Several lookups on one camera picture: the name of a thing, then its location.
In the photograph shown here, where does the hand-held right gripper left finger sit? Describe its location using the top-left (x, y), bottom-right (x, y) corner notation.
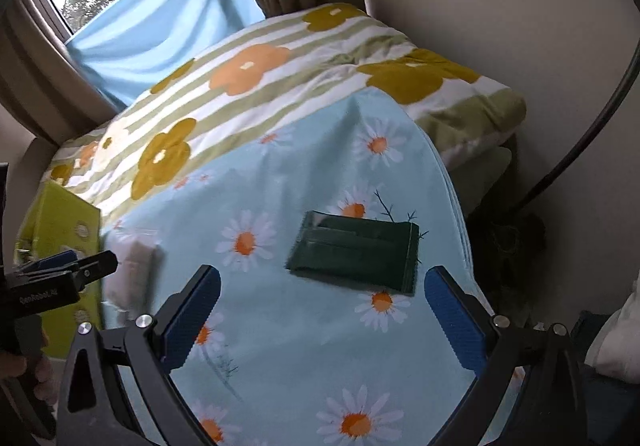
top-left (56, 265), bottom-right (236, 446)

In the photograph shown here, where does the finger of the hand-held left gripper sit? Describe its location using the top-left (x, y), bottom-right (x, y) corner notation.
top-left (17, 249), bottom-right (80, 275)
top-left (72, 250), bottom-right (119, 287)

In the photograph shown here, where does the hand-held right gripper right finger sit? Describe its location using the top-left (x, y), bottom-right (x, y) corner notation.
top-left (424, 265), bottom-right (588, 446)

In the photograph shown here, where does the yellow-green cardboard box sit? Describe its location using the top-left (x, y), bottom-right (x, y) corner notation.
top-left (15, 181), bottom-right (106, 357)

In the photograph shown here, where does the dark green snack packet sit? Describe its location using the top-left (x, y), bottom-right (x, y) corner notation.
top-left (286, 210), bottom-right (422, 297)

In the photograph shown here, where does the person's left hand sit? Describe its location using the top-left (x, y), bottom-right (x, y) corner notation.
top-left (0, 325), bottom-right (55, 419)

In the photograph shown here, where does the daisy print bed sheet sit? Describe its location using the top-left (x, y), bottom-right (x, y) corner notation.
top-left (97, 88), bottom-right (526, 446)

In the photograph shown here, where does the white cloth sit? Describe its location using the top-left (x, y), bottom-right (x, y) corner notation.
top-left (584, 273), bottom-right (640, 384)

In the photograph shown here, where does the black curved tube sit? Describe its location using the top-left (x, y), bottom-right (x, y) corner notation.
top-left (512, 38), bottom-right (640, 214)

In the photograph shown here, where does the light blue window cloth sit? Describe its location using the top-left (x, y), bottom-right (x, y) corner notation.
top-left (64, 0), bottom-right (267, 113)

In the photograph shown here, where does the striped flower blanket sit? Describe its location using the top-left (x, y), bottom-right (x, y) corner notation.
top-left (47, 2), bottom-right (528, 221)

